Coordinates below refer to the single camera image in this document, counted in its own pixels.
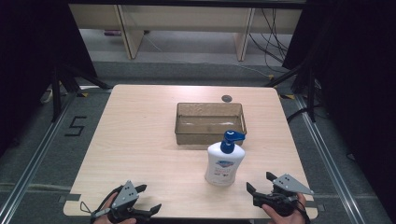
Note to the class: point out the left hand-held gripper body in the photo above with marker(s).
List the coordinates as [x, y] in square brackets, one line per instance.
[125, 195]

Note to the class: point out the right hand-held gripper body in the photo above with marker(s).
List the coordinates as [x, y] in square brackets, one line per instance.
[281, 194]

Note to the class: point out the white pump bottle blue cap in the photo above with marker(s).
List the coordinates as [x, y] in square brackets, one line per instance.
[224, 163]

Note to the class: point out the clear brown plastic box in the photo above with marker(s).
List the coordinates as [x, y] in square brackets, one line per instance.
[209, 124]

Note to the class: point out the person's right hand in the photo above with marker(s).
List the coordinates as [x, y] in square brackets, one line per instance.
[288, 218]

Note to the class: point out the person's left hand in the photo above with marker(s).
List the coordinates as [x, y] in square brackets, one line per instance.
[106, 214]

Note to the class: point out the round grey table grommet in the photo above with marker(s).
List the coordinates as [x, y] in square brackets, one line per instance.
[226, 98]

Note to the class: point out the black metal stand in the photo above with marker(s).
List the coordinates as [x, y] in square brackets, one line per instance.
[56, 93]
[310, 93]

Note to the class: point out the black curtain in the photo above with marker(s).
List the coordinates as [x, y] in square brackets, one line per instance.
[31, 62]
[358, 77]

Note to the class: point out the small pink object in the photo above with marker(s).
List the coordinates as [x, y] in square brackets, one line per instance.
[112, 32]

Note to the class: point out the light wooden desk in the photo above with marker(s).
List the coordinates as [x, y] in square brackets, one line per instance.
[186, 18]

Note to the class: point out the metal floor rail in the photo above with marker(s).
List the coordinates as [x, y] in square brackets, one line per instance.
[31, 161]
[330, 161]

